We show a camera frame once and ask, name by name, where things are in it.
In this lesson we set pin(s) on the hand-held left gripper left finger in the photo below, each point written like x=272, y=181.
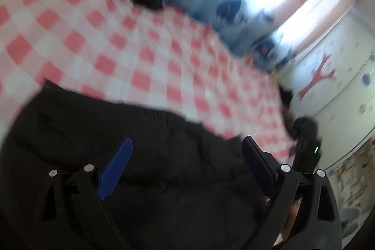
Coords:
x=115, y=168

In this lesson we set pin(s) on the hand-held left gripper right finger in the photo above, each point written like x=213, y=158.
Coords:
x=260, y=168

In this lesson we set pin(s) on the black puffer jacket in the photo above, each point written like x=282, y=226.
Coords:
x=175, y=173

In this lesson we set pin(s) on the black furry item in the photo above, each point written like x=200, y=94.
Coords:
x=306, y=128

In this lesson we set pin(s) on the white wardrobe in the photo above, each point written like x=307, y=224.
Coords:
x=348, y=97

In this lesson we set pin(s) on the red tree sticker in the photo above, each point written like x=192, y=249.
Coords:
x=318, y=77

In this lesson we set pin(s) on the bed with pink checked sheet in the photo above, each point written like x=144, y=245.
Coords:
x=117, y=42

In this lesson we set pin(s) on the blue whale print curtain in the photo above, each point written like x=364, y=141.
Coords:
x=222, y=4

